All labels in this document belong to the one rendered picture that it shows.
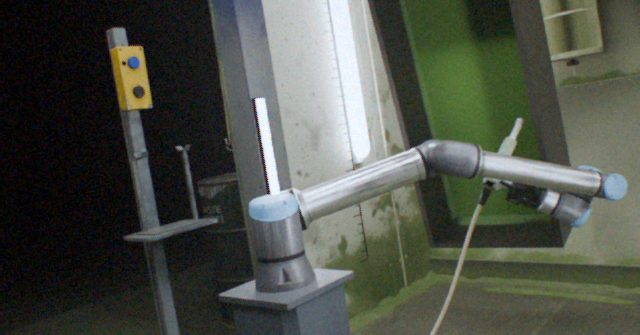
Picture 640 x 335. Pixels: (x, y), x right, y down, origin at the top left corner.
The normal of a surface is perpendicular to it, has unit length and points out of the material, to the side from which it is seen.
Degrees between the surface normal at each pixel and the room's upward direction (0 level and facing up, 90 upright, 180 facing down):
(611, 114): 57
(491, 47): 102
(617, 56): 90
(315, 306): 90
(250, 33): 90
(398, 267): 90
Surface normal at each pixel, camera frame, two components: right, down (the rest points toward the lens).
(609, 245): -0.63, -0.41
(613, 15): -0.65, 0.15
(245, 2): 0.74, -0.08
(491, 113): -0.53, 0.34
